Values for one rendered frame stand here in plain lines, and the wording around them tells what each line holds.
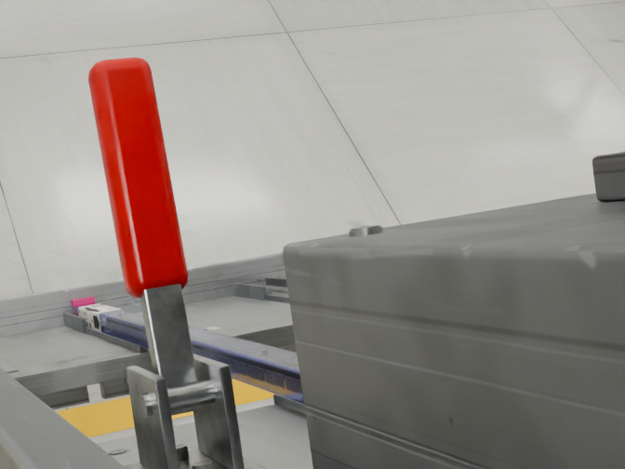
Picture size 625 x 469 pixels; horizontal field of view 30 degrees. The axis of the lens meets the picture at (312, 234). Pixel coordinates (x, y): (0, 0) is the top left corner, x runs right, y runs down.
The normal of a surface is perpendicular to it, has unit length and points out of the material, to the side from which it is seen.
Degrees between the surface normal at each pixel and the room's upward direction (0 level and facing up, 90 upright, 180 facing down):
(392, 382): 90
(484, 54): 0
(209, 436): 90
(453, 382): 90
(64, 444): 45
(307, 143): 0
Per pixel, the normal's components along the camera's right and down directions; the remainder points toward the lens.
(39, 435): -0.14, -0.99
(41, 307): 0.37, 0.00
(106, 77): 0.11, -0.08
